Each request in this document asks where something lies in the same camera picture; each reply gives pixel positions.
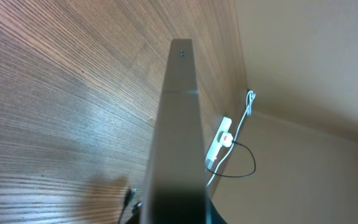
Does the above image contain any smartphone with teal screen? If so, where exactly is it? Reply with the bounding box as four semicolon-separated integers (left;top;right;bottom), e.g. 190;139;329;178
140;39;207;223

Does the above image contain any black USB charging cable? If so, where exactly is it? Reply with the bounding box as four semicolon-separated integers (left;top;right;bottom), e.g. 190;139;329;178
205;139;257;179

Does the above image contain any white power strip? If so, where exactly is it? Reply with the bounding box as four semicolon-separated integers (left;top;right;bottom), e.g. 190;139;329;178
205;117;233;169

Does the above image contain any white power strip cord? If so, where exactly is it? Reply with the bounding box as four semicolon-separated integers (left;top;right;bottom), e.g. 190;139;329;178
206;90;257;188

